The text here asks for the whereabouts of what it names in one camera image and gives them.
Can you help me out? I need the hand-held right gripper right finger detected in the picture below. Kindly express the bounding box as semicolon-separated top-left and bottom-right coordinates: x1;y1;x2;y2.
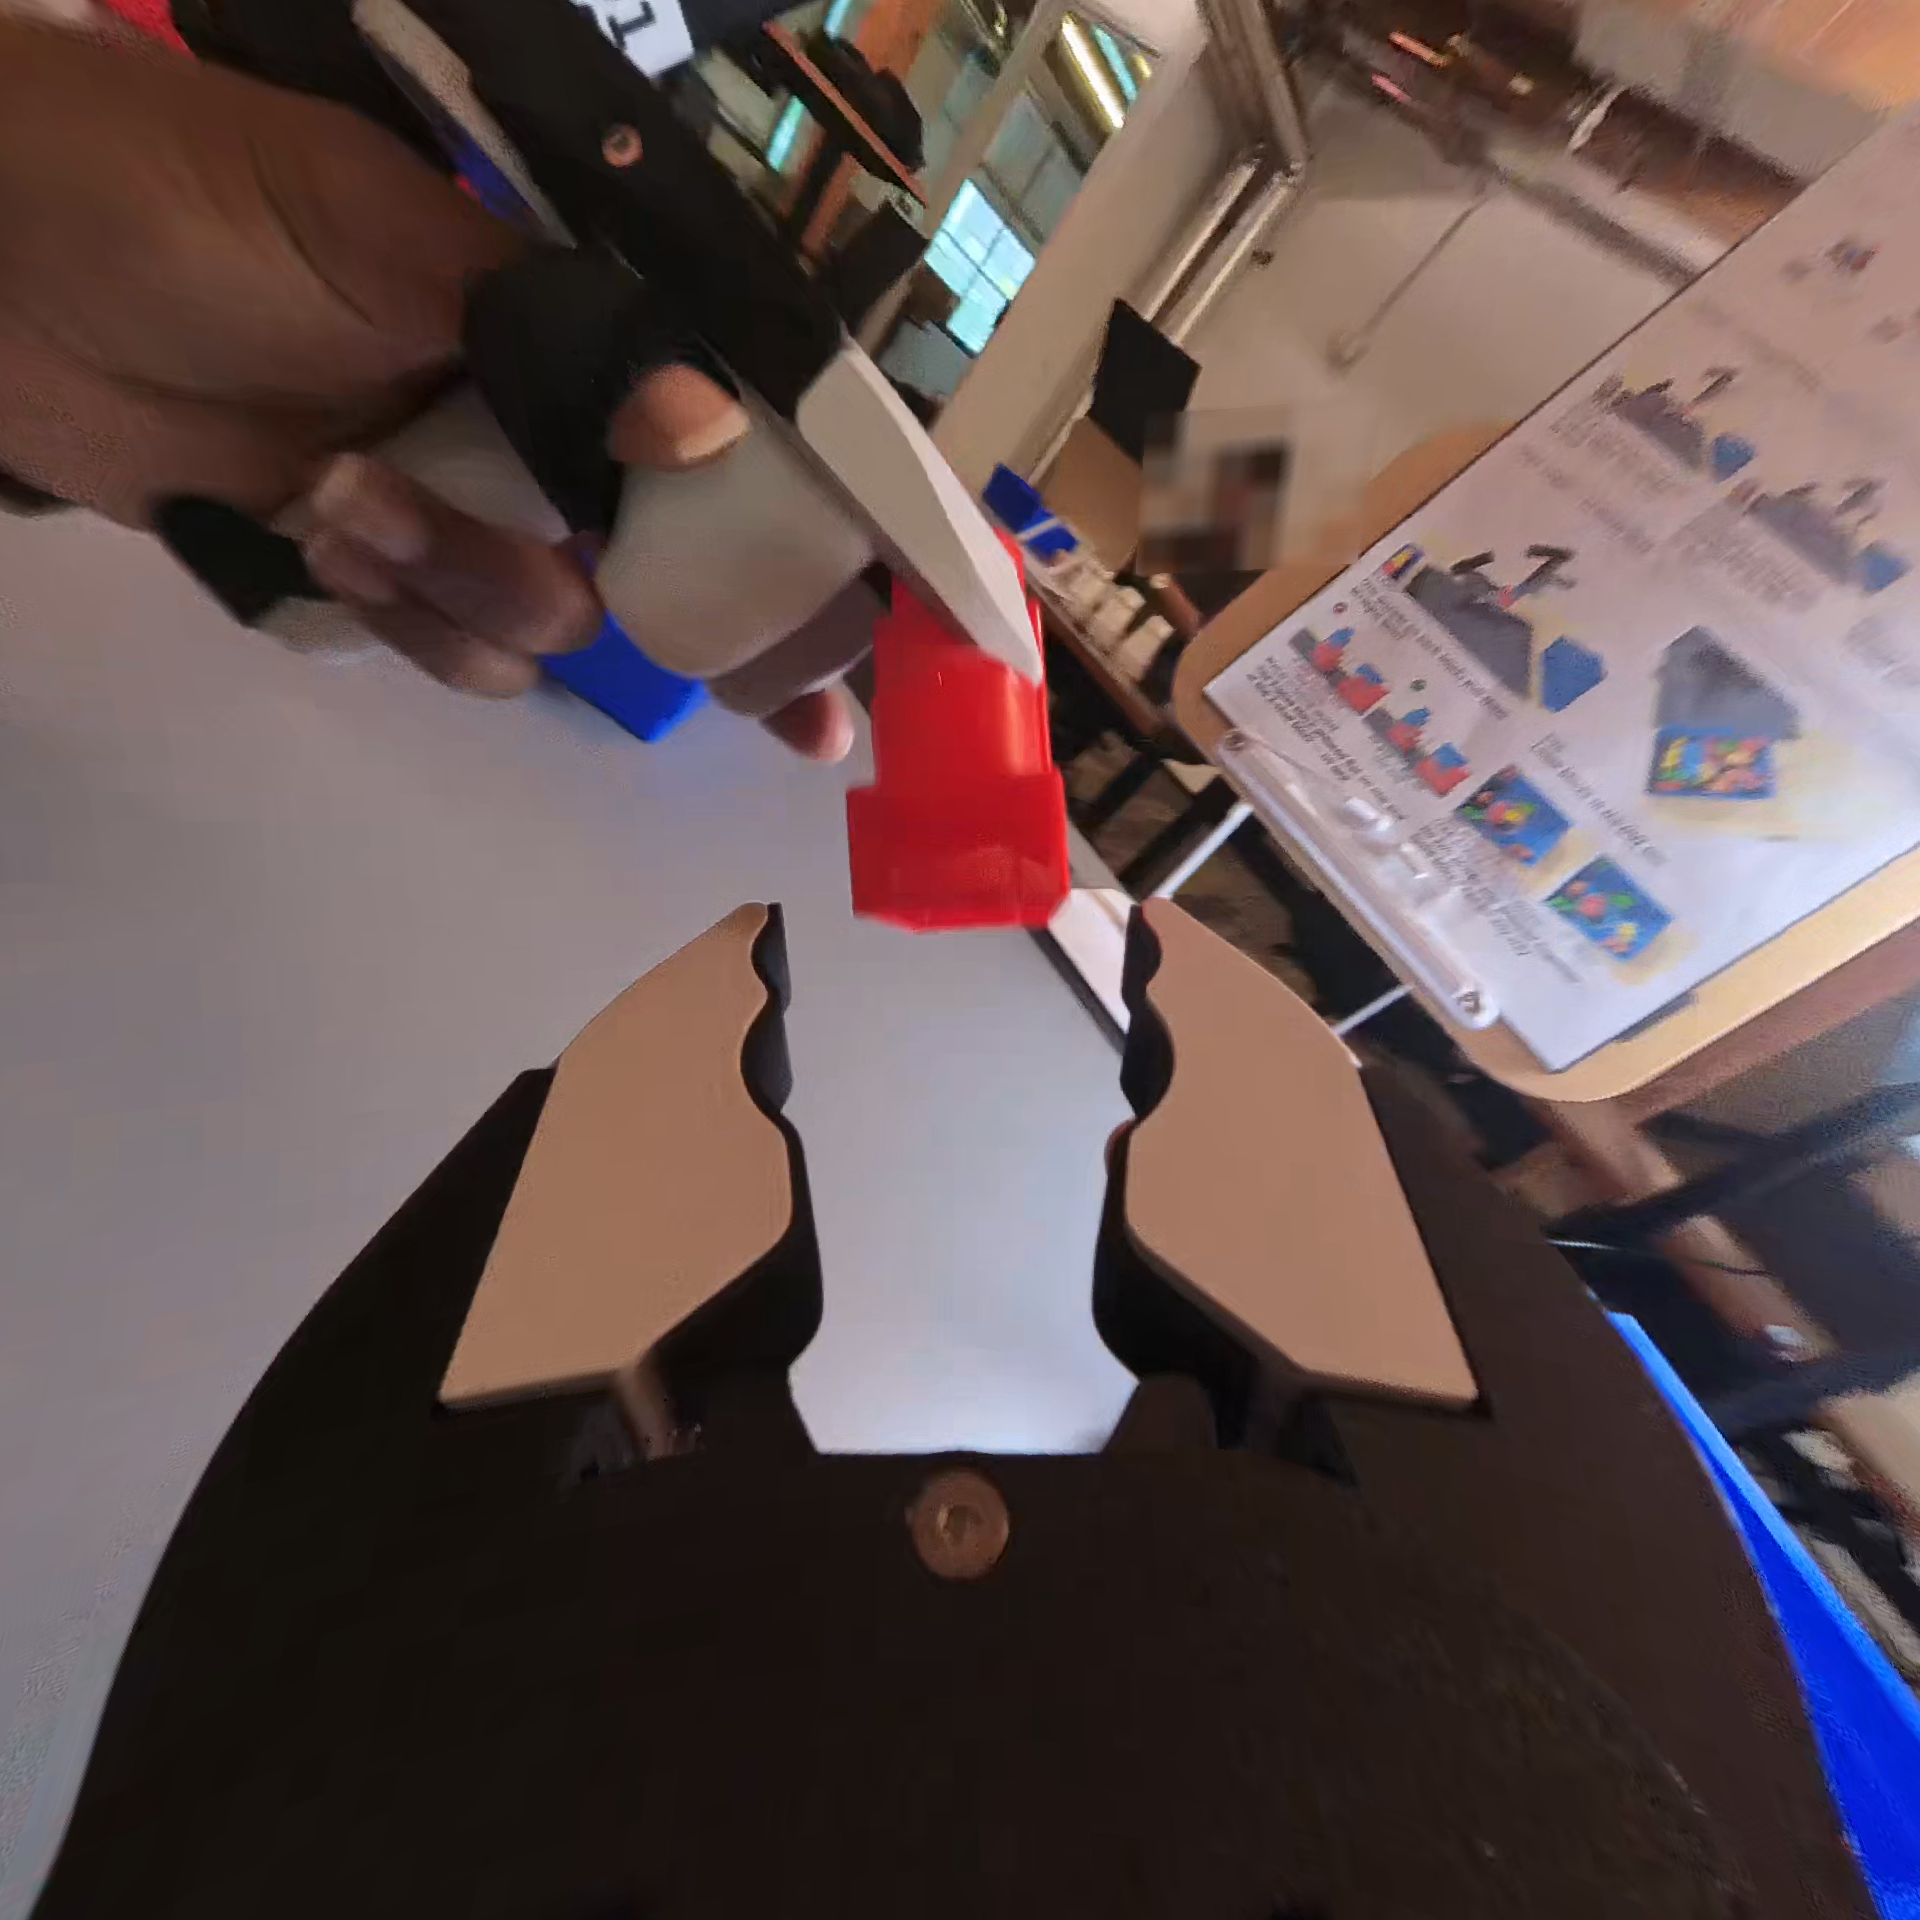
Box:
1094;897;1484;1449

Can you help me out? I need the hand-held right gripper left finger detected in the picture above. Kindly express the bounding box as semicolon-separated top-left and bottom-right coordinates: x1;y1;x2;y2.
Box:
438;904;826;1449

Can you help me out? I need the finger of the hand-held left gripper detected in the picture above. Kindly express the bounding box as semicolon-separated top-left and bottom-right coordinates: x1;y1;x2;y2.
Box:
791;337;1050;689

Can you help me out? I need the red mega block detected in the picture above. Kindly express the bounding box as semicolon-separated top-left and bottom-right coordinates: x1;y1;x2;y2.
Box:
843;527;1077;936

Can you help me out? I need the blue plastic bin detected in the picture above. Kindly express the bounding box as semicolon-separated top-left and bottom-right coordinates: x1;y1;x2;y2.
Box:
983;465;1082;566
1611;1312;1920;1920
538;614;710;745

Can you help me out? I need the person's left hand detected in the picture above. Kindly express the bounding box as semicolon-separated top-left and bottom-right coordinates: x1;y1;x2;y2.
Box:
0;23;889;769

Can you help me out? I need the wooden desk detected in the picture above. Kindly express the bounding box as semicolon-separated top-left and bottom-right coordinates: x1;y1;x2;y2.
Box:
749;23;929;203

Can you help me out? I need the printed instruction sheet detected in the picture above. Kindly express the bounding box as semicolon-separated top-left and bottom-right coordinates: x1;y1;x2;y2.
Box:
1206;152;1920;1070

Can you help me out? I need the black wall panel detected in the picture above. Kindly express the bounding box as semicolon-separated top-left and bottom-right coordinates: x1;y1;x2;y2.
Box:
1089;299;1203;460

